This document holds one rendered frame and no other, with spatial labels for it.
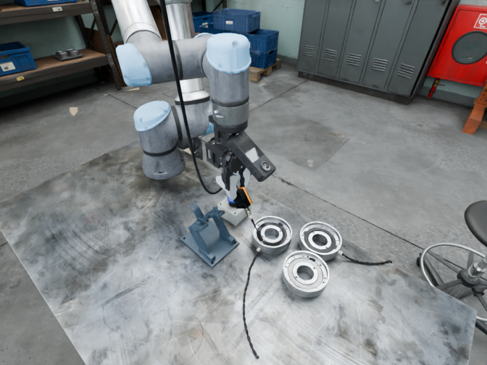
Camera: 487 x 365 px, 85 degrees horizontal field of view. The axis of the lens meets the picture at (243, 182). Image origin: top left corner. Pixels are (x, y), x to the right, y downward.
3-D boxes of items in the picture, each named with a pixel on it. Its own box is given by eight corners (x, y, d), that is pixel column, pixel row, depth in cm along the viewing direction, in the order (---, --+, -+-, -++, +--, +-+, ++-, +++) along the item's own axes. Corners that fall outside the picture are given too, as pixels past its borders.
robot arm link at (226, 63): (238, 30, 50) (259, 40, 44) (239, 87, 57) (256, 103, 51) (198, 33, 47) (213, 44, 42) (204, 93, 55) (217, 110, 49)
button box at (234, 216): (251, 212, 80) (251, 200, 77) (235, 227, 76) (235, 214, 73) (231, 200, 84) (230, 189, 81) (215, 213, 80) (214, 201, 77)
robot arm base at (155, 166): (135, 168, 97) (127, 145, 91) (168, 150, 106) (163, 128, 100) (160, 185, 90) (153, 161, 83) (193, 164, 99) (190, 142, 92)
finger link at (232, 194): (220, 190, 70) (222, 161, 65) (237, 201, 67) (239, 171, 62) (211, 195, 68) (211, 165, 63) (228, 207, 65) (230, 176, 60)
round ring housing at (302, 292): (315, 309, 58) (319, 300, 56) (273, 284, 63) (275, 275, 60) (332, 273, 65) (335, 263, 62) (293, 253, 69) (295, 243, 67)
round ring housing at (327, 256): (290, 250, 70) (293, 241, 67) (307, 225, 76) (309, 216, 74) (330, 271, 65) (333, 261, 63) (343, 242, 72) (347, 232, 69)
